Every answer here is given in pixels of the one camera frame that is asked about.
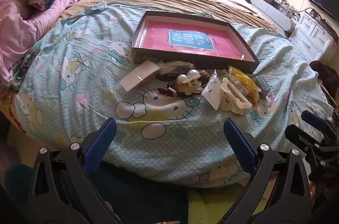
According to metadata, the brown hair tie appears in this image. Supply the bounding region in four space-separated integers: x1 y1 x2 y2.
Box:
157 81 183 99

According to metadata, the green floor mat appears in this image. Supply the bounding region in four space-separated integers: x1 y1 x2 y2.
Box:
185 185 267 224

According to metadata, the pink book with blue label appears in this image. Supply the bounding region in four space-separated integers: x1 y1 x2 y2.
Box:
144 21 243 59

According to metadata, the dark brown fuzzy object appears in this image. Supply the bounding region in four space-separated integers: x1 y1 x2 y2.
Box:
309 60 339 113

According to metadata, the light blue cartoon blanket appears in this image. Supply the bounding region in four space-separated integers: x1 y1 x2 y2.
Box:
14 2 334 187

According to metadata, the white hair claw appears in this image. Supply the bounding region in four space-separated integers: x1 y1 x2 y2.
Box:
221 77 253 115

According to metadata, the white drawer dresser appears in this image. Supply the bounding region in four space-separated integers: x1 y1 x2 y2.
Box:
290 12 335 62

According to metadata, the pink quilt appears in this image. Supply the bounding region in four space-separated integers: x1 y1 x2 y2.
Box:
0 0 102 84

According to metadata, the small blue packet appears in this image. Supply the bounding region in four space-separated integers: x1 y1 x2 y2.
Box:
256 75 272 97

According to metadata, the yellow hair claw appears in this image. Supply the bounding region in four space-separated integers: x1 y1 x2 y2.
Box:
229 67 258 89

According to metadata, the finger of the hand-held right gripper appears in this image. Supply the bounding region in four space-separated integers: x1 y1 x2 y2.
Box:
285 125 339 185
301 110 339 136

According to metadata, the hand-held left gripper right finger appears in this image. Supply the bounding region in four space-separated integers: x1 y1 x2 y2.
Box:
223 118 313 224

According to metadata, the earring card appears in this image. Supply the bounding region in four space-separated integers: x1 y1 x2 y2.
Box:
117 61 159 93

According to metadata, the clear plastic jewelry packet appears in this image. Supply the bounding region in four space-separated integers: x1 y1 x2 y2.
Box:
202 69 225 110

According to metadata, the white rounded bench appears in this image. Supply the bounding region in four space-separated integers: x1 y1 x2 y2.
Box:
250 0 293 32

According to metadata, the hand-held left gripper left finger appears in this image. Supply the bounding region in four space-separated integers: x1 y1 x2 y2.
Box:
28 118 117 224

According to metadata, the dark hair accessory in bag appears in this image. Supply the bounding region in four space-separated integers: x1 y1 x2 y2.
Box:
156 61 196 82

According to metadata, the dark shallow cardboard box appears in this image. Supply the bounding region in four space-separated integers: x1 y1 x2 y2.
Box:
132 11 260 74

